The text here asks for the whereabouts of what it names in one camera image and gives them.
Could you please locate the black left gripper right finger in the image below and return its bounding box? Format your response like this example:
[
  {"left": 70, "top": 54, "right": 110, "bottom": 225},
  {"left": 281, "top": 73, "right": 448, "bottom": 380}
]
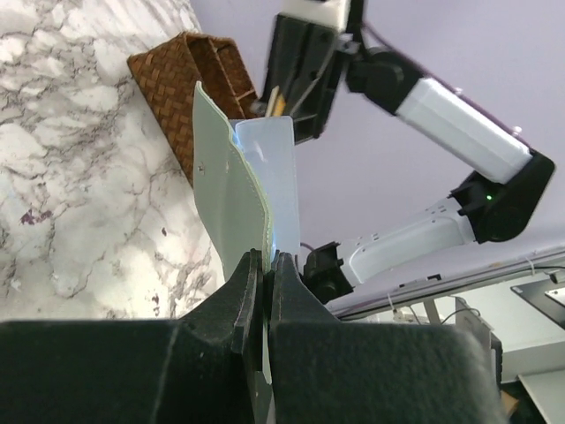
[{"left": 268, "top": 254, "right": 506, "bottom": 423}]

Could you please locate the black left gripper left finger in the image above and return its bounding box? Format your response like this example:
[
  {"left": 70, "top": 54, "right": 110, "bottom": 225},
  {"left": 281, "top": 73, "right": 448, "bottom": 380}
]
[{"left": 1, "top": 251, "right": 265, "bottom": 423}]

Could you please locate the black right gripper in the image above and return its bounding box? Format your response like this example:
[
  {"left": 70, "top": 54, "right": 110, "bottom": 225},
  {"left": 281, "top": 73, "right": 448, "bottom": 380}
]
[{"left": 258, "top": 13, "right": 346, "bottom": 144}]

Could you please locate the light green card holder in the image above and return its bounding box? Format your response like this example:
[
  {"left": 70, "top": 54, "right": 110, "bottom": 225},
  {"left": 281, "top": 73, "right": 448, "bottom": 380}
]
[{"left": 192, "top": 80, "right": 302, "bottom": 384}]

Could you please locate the gold magnetic stripe card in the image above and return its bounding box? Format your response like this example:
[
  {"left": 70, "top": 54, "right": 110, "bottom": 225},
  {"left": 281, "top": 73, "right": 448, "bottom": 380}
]
[{"left": 265, "top": 86, "right": 286, "bottom": 117}]

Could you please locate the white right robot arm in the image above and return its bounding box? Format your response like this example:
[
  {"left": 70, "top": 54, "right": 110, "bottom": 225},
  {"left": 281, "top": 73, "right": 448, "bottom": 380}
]
[{"left": 258, "top": 1, "right": 556, "bottom": 315}]

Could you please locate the brown woven basket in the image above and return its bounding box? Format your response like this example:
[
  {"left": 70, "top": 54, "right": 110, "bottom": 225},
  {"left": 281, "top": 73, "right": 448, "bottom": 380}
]
[{"left": 127, "top": 32, "right": 258, "bottom": 184}]

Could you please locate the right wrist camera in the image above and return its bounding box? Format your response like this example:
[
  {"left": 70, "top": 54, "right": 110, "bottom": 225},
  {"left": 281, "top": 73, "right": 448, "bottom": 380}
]
[{"left": 280, "top": 0, "right": 351, "bottom": 33}]

